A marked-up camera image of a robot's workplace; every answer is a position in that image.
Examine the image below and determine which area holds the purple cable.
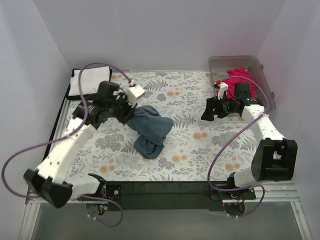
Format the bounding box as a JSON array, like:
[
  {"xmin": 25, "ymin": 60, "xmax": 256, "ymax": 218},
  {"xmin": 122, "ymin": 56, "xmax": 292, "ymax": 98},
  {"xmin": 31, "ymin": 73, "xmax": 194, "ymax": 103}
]
[
  {"xmin": 207, "ymin": 76, "xmax": 273, "ymax": 193},
  {"xmin": 1, "ymin": 62, "xmax": 137, "ymax": 198}
]

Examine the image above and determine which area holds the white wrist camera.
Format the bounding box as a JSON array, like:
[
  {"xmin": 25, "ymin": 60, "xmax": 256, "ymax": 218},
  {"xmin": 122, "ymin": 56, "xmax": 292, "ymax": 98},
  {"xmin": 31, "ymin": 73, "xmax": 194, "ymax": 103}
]
[
  {"xmin": 213, "ymin": 80, "xmax": 229, "ymax": 100},
  {"xmin": 124, "ymin": 85, "xmax": 145, "ymax": 107}
]

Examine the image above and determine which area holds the clear plastic bin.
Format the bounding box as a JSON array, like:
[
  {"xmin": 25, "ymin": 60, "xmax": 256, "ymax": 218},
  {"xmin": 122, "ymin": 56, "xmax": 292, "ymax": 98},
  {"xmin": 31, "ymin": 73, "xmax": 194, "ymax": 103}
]
[{"xmin": 207, "ymin": 55, "xmax": 277, "ymax": 115}]

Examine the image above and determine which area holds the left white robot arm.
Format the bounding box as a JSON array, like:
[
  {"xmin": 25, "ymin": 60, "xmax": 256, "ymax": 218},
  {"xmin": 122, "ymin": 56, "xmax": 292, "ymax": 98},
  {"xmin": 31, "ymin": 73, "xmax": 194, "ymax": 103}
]
[{"xmin": 23, "ymin": 81, "xmax": 144, "ymax": 208}]

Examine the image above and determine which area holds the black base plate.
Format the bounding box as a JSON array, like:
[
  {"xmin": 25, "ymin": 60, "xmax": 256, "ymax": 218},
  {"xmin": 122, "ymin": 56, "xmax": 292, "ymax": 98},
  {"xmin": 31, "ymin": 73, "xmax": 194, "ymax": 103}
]
[{"xmin": 91, "ymin": 181, "xmax": 256, "ymax": 211}]

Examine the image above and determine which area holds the pink t shirt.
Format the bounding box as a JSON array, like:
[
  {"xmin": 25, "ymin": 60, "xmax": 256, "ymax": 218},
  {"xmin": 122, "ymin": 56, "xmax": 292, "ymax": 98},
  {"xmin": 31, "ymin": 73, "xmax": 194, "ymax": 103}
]
[{"xmin": 220, "ymin": 67, "xmax": 257, "ymax": 99}]

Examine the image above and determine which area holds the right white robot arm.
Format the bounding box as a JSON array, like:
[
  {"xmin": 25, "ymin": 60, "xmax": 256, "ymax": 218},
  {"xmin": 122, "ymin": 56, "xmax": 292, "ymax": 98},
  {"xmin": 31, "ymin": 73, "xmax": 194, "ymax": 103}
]
[{"xmin": 201, "ymin": 81, "xmax": 298, "ymax": 199}]

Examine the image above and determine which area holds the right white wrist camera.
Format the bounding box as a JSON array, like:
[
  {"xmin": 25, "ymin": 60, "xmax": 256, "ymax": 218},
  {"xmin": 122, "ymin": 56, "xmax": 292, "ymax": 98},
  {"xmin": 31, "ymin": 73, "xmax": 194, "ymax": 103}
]
[{"xmin": 213, "ymin": 80, "xmax": 229, "ymax": 100}]

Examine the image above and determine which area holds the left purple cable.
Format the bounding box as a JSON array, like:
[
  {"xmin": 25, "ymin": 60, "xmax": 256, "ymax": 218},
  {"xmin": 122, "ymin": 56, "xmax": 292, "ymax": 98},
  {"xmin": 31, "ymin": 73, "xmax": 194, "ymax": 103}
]
[{"xmin": 1, "ymin": 62, "xmax": 137, "ymax": 198}]

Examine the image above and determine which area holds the folded white t shirt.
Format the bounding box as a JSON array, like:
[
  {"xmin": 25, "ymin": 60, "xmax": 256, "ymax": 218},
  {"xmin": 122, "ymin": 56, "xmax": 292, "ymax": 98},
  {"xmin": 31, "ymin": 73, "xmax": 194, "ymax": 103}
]
[{"xmin": 67, "ymin": 66, "xmax": 111, "ymax": 96}]

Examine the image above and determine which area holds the folded black t shirt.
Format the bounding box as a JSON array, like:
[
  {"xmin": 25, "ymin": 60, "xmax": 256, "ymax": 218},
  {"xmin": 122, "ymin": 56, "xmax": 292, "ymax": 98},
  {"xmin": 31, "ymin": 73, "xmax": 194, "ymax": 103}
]
[{"xmin": 64, "ymin": 65, "xmax": 113, "ymax": 101}]

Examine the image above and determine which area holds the blue-grey t shirt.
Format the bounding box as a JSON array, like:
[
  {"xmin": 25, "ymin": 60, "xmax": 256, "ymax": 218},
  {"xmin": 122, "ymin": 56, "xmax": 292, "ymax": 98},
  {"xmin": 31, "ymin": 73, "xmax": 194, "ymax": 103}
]
[{"xmin": 126, "ymin": 105, "xmax": 174, "ymax": 160}]

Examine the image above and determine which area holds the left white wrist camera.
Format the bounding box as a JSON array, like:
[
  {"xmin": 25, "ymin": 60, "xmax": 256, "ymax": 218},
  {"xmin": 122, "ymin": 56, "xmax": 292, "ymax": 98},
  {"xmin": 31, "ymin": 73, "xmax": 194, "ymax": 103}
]
[{"xmin": 124, "ymin": 85, "xmax": 145, "ymax": 107}]

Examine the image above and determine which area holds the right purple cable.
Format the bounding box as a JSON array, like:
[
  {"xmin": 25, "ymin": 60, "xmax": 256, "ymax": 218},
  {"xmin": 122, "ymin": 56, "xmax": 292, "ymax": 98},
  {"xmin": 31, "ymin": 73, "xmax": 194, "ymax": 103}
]
[{"xmin": 207, "ymin": 76, "xmax": 273, "ymax": 193}]

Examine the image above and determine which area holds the floral table cloth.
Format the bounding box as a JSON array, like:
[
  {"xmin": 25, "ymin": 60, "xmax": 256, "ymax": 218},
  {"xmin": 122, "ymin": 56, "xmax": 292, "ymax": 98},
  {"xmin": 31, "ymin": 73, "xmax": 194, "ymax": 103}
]
[{"xmin": 47, "ymin": 70, "xmax": 266, "ymax": 183}]

